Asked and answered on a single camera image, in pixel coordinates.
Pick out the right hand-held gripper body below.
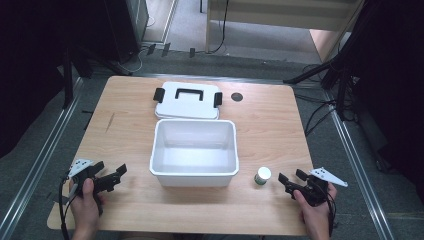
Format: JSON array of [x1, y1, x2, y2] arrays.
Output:
[[298, 166, 349, 208]]

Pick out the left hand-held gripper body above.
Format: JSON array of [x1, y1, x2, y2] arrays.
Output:
[[67, 158, 104, 216]]

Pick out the white plastic storage box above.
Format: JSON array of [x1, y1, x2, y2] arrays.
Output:
[[149, 118, 240, 188]]

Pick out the person's right hand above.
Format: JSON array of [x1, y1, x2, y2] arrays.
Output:
[[292, 182, 338, 234]]

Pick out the person's left hand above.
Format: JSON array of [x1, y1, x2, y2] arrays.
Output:
[[68, 177, 108, 234]]

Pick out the black upright stand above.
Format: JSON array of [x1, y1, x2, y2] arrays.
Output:
[[61, 49, 75, 110]]

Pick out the black tripod stand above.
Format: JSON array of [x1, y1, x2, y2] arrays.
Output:
[[282, 0, 378, 122]]

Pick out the black curtain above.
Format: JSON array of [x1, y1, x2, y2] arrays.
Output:
[[346, 0, 424, 201], [0, 0, 111, 160]]

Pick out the black cabinet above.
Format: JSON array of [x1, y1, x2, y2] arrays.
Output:
[[99, 0, 150, 65]]

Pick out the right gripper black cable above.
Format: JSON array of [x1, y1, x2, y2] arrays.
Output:
[[324, 191, 338, 238]]

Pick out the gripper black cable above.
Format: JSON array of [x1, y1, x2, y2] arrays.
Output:
[[57, 175, 80, 240], [324, 191, 338, 238]]

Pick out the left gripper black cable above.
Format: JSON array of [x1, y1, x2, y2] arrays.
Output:
[[57, 175, 80, 240]]

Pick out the metal floor rail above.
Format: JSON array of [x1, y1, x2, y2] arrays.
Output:
[[0, 76, 85, 240], [323, 90, 398, 240]]

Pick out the black floor cables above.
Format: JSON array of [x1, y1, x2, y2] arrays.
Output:
[[294, 64, 354, 138]]

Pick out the white lid with black handle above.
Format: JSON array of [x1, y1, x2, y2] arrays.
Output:
[[152, 81, 223, 121]]

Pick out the white floor cable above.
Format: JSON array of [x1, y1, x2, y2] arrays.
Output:
[[117, 16, 158, 75]]

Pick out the black hanging cable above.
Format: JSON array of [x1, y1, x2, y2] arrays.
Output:
[[199, 0, 231, 55]]

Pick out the light wooden furniture frame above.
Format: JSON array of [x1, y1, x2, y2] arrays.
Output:
[[204, 0, 366, 64]]

